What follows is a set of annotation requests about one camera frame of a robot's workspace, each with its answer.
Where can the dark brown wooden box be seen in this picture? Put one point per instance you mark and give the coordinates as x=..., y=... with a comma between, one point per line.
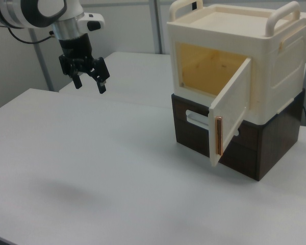
x=275, y=143

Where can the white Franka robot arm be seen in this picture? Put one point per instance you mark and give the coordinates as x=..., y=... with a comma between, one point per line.
x=28, y=10

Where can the cream plastic cabinet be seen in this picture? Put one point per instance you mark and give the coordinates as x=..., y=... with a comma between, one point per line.
x=275, y=66

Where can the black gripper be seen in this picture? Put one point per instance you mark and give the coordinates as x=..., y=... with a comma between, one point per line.
x=75, y=47

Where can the grey partition post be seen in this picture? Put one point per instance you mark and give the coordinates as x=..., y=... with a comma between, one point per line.
x=158, y=25

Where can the cream cabinet door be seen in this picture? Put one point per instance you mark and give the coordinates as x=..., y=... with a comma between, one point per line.
x=232, y=109

